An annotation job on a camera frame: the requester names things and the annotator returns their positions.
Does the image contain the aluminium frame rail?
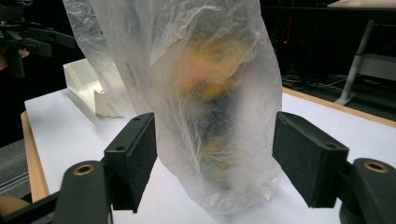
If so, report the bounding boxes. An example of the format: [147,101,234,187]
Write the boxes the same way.
[0,171,31,194]

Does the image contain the white table sheet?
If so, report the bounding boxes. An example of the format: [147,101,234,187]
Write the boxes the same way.
[23,87,396,224]

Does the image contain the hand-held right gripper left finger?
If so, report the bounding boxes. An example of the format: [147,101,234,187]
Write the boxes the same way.
[104,112,158,214]

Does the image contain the yellow black chips packet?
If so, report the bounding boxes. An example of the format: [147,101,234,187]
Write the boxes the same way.
[172,35,261,188]

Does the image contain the clear plastic bag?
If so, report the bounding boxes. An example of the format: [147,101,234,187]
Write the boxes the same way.
[62,0,284,216]

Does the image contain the white plastic box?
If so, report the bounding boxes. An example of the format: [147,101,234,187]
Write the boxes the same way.
[63,58,124,119]

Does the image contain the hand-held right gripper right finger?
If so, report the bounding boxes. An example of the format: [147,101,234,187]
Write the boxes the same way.
[272,111,349,209]

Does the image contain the bundle of floor cables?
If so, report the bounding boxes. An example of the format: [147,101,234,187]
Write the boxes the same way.
[281,72,354,93]

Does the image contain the white metal stand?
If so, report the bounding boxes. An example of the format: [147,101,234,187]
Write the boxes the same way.
[334,18,396,106]

